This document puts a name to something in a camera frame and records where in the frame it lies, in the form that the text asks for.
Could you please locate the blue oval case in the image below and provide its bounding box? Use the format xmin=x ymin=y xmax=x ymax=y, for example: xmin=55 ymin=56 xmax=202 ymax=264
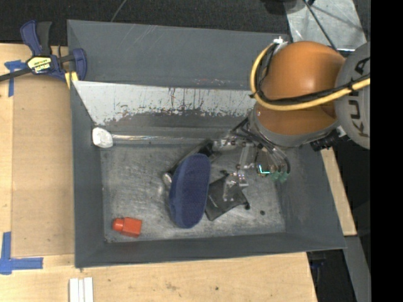
xmin=168 ymin=152 xmax=212 ymax=230

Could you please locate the red small bottle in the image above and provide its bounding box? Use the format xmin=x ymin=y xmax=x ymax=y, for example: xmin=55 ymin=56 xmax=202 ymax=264
xmin=112 ymin=217 xmax=143 ymax=239

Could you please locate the black cylinder on white bracket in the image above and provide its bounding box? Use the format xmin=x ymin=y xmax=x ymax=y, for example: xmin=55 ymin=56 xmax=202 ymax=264
xmin=310 ymin=126 xmax=346 ymax=152

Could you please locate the black flat packet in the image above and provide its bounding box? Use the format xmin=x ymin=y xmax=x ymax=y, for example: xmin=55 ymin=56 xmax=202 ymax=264
xmin=204 ymin=169 xmax=251 ymax=222

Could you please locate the grey metal bin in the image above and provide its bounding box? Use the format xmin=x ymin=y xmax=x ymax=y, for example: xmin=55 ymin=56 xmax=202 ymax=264
xmin=65 ymin=19 xmax=347 ymax=269

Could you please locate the clear tube with white cap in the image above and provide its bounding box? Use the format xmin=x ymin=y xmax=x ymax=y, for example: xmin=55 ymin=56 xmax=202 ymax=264
xmin=91 ymin=126 xmax=221 ymax=150

